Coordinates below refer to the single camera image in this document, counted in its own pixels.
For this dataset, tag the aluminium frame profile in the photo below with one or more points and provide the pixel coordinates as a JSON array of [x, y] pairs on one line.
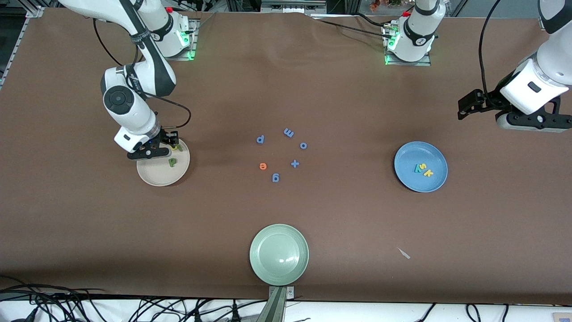
[[290, 5]]

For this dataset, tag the blue foam letter m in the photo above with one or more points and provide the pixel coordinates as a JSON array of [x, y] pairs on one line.
[[288, 133]]

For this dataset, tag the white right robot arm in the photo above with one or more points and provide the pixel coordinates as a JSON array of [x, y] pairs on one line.
[[129, 114]]

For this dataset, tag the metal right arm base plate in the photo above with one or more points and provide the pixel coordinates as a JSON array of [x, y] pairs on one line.
[[193, 27]]

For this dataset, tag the pale green round plate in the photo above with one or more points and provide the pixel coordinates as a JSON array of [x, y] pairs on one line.
[[279, 255]]

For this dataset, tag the green foam letter p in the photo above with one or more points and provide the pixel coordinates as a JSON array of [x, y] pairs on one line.
[[170, 163]]

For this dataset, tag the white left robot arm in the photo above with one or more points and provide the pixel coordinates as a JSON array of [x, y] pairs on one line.
[[418, 36]]

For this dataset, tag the brown table cover sheet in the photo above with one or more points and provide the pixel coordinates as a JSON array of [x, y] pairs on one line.
[[357, 223]]

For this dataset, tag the blue foam letter p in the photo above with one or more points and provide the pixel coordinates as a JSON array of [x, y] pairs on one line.
[[259, 141]]

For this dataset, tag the yellow foam letter k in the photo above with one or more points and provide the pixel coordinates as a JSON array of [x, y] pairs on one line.
[[427, 173]]

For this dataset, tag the blue round plate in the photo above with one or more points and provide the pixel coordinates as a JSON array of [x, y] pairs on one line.
[[411, 179]]

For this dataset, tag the beige round plate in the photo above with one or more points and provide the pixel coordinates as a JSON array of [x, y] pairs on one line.
[[156, 174]]

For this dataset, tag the white tape scrap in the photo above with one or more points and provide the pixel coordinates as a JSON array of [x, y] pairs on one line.
[[404, 254]]

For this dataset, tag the tan cardboard piece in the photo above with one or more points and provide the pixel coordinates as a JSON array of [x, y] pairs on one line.
[[563, 317]]

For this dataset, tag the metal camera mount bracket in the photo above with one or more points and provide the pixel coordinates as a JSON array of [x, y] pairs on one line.
[[275, 308]]

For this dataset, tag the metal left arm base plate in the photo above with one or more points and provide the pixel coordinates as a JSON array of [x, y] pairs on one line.
[[411, 63]]

